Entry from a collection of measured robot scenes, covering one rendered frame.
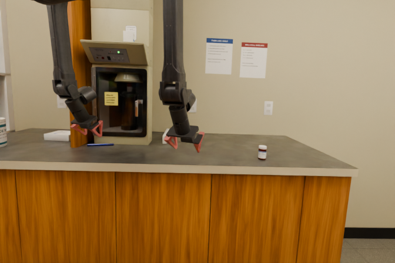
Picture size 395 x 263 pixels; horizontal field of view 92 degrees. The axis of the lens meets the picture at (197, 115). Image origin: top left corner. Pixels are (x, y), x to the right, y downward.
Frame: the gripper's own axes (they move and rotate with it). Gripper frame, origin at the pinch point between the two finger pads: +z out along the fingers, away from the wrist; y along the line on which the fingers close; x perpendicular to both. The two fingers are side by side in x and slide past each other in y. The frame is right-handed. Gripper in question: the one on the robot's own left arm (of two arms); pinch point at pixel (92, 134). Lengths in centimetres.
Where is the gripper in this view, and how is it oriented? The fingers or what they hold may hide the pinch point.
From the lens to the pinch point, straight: 105.4
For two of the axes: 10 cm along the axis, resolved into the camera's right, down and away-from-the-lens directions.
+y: -9.3, -0.7, 3.5
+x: -3.3, 5.7, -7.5
